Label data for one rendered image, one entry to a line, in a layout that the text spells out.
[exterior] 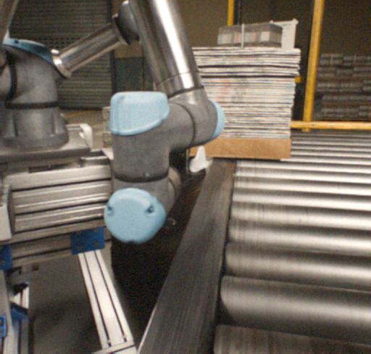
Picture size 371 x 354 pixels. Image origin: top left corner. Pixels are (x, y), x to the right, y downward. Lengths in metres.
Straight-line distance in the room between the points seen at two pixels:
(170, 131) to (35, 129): 0.45
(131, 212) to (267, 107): 0.40
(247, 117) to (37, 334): 0.91
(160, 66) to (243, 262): 0.32
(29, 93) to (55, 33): 8.87
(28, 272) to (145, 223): 0.85
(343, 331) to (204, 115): 0.33
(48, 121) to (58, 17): 8.85
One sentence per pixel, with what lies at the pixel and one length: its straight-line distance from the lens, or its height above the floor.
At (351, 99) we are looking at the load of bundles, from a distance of 6.99.
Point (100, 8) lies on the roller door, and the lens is 9.19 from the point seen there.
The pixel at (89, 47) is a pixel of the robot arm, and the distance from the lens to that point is 1.40.
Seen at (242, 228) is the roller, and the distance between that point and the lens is 0.43.
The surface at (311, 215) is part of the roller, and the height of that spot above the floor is 0.79.
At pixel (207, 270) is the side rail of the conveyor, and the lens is 0.34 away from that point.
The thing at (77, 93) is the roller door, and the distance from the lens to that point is 9.43.
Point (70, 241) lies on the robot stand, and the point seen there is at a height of 0.55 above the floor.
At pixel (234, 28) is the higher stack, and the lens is 2.51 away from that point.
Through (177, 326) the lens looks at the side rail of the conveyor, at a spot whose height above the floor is 0.80.
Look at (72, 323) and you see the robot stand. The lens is 1.24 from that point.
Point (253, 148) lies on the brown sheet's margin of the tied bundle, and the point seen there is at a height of 0.83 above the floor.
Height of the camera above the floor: 0.99
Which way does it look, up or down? 16 degrees down
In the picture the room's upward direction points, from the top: straight up
